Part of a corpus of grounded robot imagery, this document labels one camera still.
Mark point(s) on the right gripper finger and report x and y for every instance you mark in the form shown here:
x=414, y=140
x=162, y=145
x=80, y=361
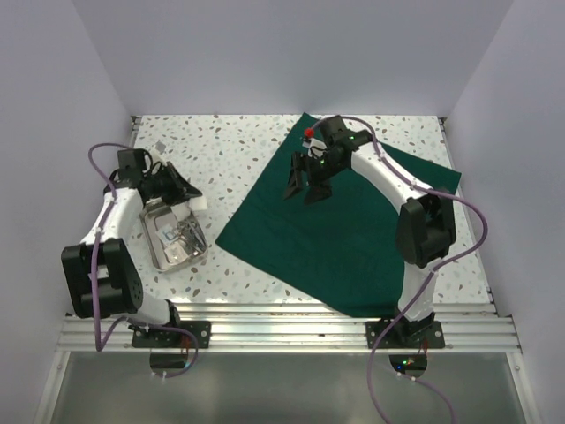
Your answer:
x=295, y=181
x=317, y=193

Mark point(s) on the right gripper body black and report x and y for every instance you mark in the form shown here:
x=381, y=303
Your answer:
x=323, y=169

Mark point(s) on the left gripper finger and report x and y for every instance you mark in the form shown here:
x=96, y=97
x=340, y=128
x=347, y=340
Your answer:
x=178, y=187
x=172, y=200

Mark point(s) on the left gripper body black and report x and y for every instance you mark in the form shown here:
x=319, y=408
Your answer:
x=161, y=185

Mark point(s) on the white gauze pad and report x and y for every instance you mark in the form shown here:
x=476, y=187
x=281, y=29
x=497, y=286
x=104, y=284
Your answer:
x=198, y=204
x=181, y=213

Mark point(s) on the white sterile packet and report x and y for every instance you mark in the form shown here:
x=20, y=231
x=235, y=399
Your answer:
x=168, y=234

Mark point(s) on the large steel surgical scissors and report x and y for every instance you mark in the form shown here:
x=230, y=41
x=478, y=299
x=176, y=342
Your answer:
x=191, y=234

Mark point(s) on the steel scissors medium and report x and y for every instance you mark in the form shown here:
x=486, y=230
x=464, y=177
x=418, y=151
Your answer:
x=195, y=237

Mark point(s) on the stainless steel instrument tray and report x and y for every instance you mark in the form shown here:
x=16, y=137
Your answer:
x=154, y=215

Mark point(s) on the steel forceps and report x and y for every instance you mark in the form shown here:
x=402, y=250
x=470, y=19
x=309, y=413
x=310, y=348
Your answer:
x=181, y=226

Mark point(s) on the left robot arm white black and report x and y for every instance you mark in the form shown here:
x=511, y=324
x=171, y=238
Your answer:
x=101, y=276

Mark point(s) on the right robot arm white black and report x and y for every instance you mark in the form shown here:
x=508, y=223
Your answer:
x=425, y=229

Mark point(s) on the green surgical drape cloth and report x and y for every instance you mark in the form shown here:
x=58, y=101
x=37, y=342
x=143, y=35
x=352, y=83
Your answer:
x=340, y=251

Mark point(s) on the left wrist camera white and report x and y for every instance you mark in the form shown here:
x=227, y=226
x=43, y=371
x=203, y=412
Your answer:
x=158, y=152

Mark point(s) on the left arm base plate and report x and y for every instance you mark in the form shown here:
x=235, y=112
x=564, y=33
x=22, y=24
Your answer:
x=189, y=335

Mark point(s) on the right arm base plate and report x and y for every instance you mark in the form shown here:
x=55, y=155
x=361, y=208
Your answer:
x=426, y=333

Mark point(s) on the aluminium rail frame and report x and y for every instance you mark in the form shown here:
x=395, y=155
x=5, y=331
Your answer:
x=314, y=328

